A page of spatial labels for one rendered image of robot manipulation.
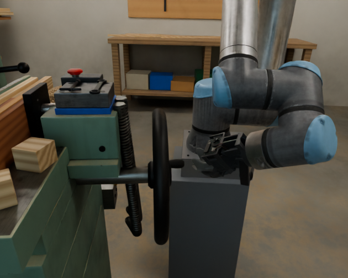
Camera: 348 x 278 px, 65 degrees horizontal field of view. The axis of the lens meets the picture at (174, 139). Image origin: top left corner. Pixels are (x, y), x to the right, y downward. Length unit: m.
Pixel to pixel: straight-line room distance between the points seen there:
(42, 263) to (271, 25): 0.86
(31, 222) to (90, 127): 0.20
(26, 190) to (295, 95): 0.52
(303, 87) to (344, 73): 3.65
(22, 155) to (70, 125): 0.10
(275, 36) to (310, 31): 3.03
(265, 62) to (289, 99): 0.39
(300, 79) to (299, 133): 0.12
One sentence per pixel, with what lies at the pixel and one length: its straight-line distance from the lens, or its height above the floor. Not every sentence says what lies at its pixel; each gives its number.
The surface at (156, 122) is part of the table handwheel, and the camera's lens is 0.51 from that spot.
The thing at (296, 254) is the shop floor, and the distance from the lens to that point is 1.68.
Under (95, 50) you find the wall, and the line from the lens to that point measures 3.97.
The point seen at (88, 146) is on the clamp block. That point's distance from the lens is 0.55.
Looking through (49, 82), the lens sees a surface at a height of 0.93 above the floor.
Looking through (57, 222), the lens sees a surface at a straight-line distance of 0.52.
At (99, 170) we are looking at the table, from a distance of 0.55.
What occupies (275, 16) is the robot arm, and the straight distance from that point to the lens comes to 0.97.
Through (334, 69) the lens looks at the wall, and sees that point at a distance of 4.21.
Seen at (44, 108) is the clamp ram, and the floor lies 0.96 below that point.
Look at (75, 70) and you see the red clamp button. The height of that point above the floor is 1.02.
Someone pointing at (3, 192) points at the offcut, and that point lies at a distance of 0.42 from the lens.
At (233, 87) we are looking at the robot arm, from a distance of 0.60.
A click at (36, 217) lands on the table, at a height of 0.88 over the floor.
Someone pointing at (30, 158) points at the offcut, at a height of 0.92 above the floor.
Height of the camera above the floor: 1.14
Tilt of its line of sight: 25 degrees down
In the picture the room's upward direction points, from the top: 1 degrees clockwise
